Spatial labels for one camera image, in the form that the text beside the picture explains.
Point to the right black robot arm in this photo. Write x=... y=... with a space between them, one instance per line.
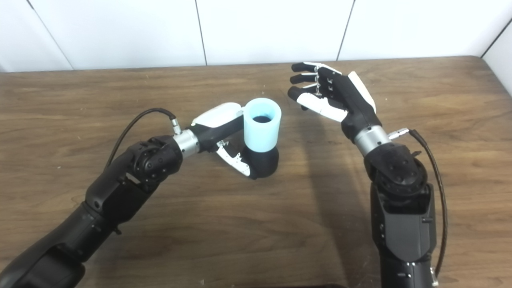
x=400 y=200

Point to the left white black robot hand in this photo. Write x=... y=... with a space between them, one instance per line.
x=218 y=124

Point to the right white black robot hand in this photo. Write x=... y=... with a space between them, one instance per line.
x=348 y=100

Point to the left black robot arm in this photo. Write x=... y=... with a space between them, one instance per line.
x=108 y=208

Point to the black funnel-shaped nozzle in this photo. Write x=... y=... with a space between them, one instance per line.
x=264 y=162

